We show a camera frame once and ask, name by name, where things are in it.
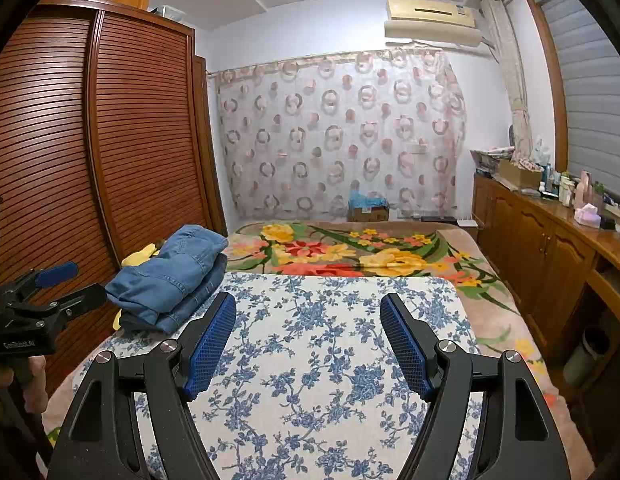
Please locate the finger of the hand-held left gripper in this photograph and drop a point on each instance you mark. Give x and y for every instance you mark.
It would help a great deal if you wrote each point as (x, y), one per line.
(80, 297)
(55, 274)

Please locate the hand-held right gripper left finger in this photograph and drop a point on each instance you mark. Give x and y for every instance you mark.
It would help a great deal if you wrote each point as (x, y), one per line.
(210, 345)

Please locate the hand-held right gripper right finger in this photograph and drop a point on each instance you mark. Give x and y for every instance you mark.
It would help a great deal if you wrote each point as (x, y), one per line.
(405, 345)

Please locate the blue denim pants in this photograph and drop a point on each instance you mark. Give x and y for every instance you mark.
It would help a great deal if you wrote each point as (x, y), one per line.
(165, 275)

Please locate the person's left hand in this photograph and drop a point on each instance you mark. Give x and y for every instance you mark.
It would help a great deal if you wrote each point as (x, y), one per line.
(1, 377)

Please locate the yellow plush toy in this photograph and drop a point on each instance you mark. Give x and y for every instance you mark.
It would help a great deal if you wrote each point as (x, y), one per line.
(137, 258)

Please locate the flower patterned blanket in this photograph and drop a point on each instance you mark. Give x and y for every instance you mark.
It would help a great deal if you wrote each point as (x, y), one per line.
(390, 255)

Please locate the blue floral bed sheet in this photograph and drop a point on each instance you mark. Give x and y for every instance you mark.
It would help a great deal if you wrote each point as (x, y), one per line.
(315, 385)

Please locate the black flat box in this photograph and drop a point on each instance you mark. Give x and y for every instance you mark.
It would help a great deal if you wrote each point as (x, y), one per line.
(437, 219)

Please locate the white flat box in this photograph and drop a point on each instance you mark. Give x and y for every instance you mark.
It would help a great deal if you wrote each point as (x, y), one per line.
(466, 223)

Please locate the blue plastic bag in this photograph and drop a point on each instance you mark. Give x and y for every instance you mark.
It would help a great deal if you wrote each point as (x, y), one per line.
(367, 199)

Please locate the wooden louvered wardrobe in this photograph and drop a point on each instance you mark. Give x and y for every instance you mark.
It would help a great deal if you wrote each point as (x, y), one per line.
(130, 135)

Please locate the wooden sideboard cabinet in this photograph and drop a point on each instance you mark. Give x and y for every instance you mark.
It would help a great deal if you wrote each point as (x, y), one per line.
(535, 245)

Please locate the grey waste bin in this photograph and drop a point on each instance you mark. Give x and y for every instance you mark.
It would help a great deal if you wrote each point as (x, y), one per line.
(587, 357)

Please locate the open cardboard tray box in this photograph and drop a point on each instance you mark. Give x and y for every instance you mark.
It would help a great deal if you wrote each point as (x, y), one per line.
(520, 175)

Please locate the circle patterned sheer curtain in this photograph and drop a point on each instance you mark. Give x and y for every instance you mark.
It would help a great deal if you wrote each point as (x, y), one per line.
(340, 135)

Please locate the pink tissue box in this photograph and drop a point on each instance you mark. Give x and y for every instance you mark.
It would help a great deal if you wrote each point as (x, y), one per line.
(587, 216)

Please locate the white cosmetic bottle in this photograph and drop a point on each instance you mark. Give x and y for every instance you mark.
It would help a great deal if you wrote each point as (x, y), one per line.
(567, 191)

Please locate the white figurine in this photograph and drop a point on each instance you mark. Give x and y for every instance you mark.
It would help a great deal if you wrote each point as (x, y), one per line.
(541, 152)

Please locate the pink bottle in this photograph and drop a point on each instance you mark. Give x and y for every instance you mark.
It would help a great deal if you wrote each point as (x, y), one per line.
(585, 187)

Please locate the beige tied curtain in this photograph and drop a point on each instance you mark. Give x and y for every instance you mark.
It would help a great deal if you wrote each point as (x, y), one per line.
(515, 100)

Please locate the clear plastic box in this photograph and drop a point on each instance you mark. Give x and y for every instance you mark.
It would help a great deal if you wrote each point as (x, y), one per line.
(168, 12)

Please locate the wooden window frame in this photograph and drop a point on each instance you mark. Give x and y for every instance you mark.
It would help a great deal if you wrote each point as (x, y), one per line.
(550, 85)

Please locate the cream wall air conditioner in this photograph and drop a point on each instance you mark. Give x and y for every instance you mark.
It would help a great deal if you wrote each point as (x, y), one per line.
(430, 15)

